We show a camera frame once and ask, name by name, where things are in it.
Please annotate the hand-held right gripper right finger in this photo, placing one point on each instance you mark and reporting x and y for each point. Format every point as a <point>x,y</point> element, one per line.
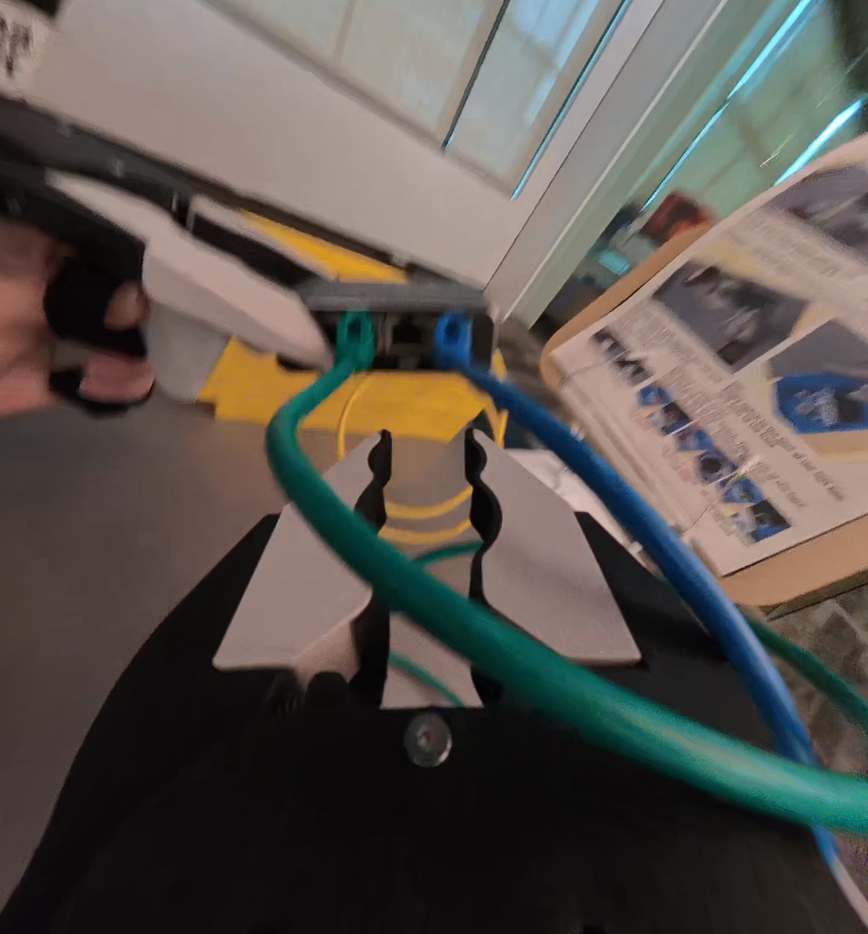
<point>543,554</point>

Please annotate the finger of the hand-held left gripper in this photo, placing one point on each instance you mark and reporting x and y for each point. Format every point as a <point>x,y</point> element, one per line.
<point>237,219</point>
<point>207,292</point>

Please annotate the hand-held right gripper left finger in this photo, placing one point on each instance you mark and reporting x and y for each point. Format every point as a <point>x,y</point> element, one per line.
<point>288,627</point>

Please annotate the yellow plastic bin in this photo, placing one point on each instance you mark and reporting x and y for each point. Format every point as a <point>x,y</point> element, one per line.
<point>273,379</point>

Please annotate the black ethernet splitter box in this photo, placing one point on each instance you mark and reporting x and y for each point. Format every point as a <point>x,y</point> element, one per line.
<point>390,295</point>

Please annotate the person's left hand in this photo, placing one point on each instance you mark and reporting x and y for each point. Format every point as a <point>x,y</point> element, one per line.
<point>3,328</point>

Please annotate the large grid window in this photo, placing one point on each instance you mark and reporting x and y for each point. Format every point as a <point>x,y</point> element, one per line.
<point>404,44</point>

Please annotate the instruction poster board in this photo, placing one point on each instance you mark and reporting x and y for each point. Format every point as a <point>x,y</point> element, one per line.
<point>769,365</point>

